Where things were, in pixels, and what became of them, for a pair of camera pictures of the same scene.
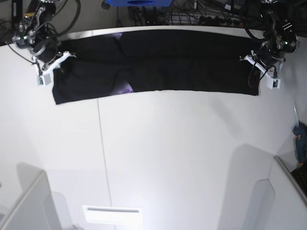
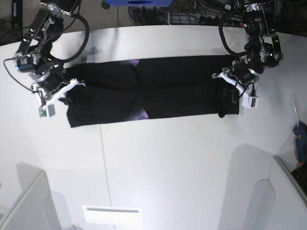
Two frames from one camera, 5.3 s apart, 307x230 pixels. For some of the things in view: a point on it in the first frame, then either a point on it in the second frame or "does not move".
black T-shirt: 161,63 → 100,93
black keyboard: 300,174 does not move
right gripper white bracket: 250,60 → 222,75
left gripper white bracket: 50,71 → 46,100
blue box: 137,3 does not move
